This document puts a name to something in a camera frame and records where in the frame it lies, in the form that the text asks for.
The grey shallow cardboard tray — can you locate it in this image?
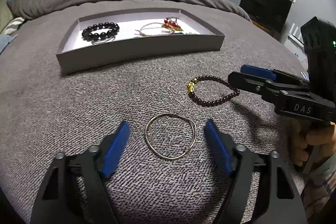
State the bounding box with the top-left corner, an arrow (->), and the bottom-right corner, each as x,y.
56,8 -> 225,74

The black television screen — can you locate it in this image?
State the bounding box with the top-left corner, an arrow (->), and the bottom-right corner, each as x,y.
239,0 -> 292,33

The white wifi router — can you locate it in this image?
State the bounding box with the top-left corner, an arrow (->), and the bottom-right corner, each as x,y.
288,23 -> 304,50

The grey bed blanket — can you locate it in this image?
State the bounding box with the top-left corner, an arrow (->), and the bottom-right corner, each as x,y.
1,0 -> 302,223

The light blue blanket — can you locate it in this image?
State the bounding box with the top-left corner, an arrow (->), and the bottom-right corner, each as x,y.
0,35 -> 17,53

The striped grey white pillow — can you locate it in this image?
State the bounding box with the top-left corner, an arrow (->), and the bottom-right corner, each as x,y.
1,17 -> 26,35

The wooden tv stand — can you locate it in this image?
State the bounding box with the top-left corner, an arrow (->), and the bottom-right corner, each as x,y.
252,20 -> 274,36

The olive green pillow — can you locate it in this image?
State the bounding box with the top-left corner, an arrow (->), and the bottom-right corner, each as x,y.
0,0 -> 17,32

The large dark bead bracelet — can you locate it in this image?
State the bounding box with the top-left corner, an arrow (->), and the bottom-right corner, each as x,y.
81,21 -> 120,42

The red and gold charm bracelet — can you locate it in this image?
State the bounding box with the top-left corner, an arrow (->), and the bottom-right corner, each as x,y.
161,17 -> 184,33

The patterned sleeve forearm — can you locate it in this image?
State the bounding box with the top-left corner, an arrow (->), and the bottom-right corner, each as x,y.
301,152 -> 335,223

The silver wire bangle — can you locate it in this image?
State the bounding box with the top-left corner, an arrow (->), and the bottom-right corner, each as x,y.
144,113 -> 197,161
91,36 -> 116,45

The person's right hand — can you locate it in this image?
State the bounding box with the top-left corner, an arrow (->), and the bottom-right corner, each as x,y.
289,118 -> 335,166

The garnet bead bracelet gold charm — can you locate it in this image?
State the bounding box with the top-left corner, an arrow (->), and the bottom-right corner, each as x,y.
187,75 -> 240,107

